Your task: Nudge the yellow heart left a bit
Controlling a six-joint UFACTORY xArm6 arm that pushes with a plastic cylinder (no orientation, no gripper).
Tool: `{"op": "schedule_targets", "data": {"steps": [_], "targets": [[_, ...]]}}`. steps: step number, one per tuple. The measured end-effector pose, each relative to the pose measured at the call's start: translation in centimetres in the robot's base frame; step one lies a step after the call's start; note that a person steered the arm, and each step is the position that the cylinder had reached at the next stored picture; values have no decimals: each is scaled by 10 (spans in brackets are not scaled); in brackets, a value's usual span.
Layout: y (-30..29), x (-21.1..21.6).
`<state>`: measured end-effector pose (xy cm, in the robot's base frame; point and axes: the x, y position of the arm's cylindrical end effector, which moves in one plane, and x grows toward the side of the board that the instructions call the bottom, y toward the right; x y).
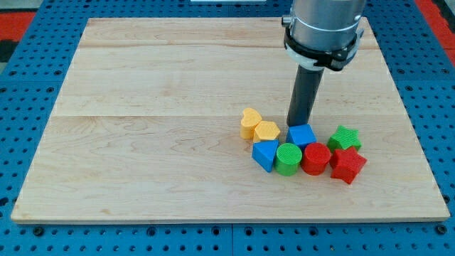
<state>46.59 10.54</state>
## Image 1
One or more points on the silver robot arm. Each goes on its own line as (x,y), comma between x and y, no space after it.
(319,35)

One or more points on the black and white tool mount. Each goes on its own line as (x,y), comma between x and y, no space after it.
(315,60)

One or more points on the wooden board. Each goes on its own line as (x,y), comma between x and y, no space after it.
(146,130)

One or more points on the yellow hexagon block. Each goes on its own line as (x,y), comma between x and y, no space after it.
(265,131)

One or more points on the blue triangle block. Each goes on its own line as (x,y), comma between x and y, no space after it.
(264,153)

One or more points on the green star block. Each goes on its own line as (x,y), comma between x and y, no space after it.
(344,138)

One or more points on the red cylinder block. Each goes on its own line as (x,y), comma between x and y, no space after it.
(315,159)

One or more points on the blue cube block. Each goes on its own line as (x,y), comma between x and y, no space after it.
(301,136)

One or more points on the green cylinder block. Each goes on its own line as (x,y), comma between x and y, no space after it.
(288,158)

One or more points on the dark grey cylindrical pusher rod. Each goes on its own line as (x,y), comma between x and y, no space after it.
(304,93)

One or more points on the yellow heart block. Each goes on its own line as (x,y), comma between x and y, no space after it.
(250,119)

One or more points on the red star block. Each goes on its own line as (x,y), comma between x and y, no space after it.
(346,164)

